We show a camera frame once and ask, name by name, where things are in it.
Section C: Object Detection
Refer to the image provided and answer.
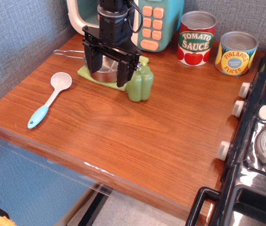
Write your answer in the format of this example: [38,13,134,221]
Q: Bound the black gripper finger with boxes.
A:
[84,44,103,73]
[117,60,136,87]

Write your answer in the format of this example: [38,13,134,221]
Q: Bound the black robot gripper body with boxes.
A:
[82,14,142,70]

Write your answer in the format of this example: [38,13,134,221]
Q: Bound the stainless steel bowl with handle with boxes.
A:
[53,49,118,83]

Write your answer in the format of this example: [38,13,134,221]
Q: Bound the green toy bell pepper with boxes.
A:
[126,64,154,102]

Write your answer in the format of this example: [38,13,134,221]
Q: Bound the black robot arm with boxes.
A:
[82,0,142,87]

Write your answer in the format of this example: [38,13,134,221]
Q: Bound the green folded cloth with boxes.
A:
[77,55,150,92]

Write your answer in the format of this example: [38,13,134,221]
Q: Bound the teal toy microwave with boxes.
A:
[66,0,185,52]

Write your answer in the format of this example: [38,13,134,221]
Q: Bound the tomato sauce can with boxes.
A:
[177,11,218,66]

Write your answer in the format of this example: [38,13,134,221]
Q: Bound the pineapple slices can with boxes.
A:
[215,31,258,76]

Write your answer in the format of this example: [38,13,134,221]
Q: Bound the black toy stove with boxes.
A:
[186,52,266,226]

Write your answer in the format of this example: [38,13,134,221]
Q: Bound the white spoon with blue handle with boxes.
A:
[27,72,72,129]

